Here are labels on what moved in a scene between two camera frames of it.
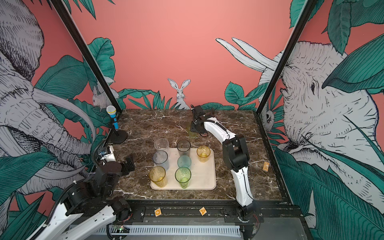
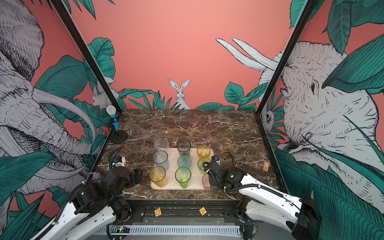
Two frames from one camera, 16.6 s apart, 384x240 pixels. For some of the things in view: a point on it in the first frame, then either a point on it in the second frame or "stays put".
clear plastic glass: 161,144 stays put
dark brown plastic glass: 183,147 stays put
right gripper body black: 195,127 → 215,184
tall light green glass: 183,175 stays put
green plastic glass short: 192,135 → 201,161
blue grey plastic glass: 160,158 stays put
